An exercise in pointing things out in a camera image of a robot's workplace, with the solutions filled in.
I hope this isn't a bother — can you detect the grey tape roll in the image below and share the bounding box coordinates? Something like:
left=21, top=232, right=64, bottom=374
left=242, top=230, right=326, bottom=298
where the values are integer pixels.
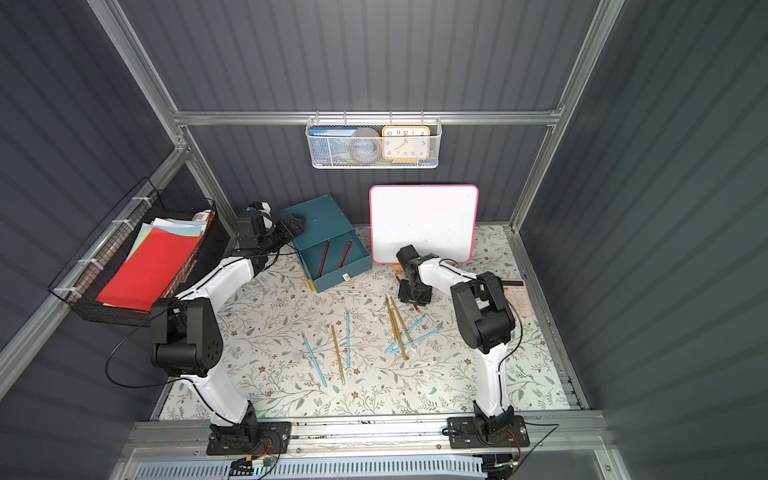
left=348, top=127, right=381, bottom=165

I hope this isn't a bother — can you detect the red paper sheet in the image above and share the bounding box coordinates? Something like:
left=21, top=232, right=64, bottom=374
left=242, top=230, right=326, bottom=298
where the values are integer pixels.
left=96, top=230, right=202, bottom=311

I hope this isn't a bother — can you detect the floral patterned table mat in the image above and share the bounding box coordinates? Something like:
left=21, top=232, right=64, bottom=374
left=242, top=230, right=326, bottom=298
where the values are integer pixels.
left=157, top=223, right=572, bottom=421

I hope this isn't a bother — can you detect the teal drawer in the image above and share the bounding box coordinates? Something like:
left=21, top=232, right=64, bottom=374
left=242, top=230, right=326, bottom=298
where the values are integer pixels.
left=296, top=230, right=373, bottom=293

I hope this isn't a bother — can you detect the white mesh wall basket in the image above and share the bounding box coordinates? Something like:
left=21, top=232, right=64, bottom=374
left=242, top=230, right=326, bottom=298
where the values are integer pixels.
left=305, top=115, right=443, bottom=170

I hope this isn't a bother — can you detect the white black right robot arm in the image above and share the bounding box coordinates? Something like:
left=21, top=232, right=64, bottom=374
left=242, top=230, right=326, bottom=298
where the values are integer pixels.
left=396, top=245, right=518, bottom=435

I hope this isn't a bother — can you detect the pastel paper stack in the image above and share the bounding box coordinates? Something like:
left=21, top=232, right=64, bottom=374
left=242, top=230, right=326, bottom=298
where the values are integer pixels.
left=128, top=218, right=207, bottom=257

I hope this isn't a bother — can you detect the black wire wall basket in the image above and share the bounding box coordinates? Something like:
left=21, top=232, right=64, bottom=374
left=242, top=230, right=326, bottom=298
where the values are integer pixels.
left=49, top=184, right=229, bottom=326

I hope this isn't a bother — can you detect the yellow alarm clock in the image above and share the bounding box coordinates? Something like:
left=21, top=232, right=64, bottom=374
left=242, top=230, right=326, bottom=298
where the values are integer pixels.
left=381, top=125, right=431, bottom=163

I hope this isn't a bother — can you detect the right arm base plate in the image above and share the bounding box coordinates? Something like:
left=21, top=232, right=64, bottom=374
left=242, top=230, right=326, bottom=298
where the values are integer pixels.
left=441, top=415, right=531, bottom=450

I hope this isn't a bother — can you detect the yellow pencil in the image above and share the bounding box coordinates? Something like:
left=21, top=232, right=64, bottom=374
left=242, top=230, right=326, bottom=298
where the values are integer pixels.
left=385, top=296, right=409, bottom=361
left=330, top=325, right=346, bottom=385
left=389, top=297, right=413, bottom=342

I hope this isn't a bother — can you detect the pink framed whiteboard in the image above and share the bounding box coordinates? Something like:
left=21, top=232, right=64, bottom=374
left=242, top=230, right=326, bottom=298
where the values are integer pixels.
left=369, top=184, right=479, bottom=264

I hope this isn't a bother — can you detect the blue box in basket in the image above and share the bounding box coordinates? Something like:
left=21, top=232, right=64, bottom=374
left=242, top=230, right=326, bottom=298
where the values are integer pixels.
left=307, top=126, right=358, bottom=162

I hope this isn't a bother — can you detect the teal drawer cabinet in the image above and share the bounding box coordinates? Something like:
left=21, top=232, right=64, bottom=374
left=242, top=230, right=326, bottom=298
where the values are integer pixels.
left=280, top=195, right=353, bottom=250

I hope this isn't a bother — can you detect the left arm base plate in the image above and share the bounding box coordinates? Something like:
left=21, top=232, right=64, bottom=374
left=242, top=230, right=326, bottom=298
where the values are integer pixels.
left=206, top=422, right=293, bottom=456

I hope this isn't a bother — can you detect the pink calculator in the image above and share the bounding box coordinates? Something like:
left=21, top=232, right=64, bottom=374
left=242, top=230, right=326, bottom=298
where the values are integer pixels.
left=502, top=279, right=535, bottom=319

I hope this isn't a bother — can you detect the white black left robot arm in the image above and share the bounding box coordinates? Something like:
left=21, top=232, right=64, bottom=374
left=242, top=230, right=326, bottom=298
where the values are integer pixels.
left=150, top=202, right=306, bottom=430

